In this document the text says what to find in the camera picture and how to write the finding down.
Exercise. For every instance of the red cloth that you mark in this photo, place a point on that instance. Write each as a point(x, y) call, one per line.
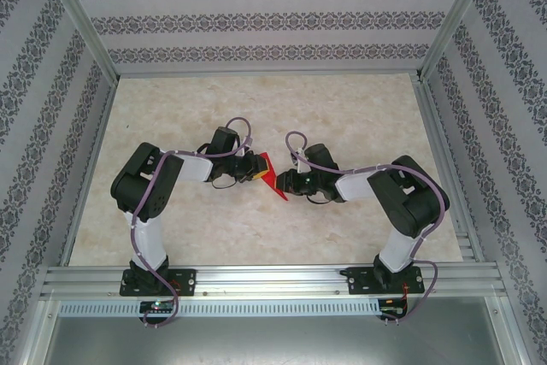
point(273, 185)

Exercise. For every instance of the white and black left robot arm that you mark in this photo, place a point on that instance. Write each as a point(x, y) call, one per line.
point(194, 170)

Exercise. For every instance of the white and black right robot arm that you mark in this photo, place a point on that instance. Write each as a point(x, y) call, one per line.
point(352, 187)

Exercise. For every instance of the grey metal sheet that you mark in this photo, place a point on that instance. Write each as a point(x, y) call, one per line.
point(273, 339)

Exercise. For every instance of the circuit board with orange label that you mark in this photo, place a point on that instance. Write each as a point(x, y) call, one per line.
point(391, 303)

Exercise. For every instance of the circuit board with green light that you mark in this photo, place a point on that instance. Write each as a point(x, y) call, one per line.
point(158, 306)

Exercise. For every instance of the aluminium mounting rail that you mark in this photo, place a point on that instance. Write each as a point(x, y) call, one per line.
point(273, 279)

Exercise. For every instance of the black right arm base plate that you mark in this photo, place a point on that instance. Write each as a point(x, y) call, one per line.
point(357, 281)

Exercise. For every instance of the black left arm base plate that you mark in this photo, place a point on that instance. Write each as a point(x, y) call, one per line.
point(188, 281)

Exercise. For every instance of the aluminium side rail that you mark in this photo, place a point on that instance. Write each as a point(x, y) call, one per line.
point(94, 160)
point(444, 160)

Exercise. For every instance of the aluminium frame post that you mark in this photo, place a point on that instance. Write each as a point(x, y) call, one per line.
point(457, 19)
point(81, 19)

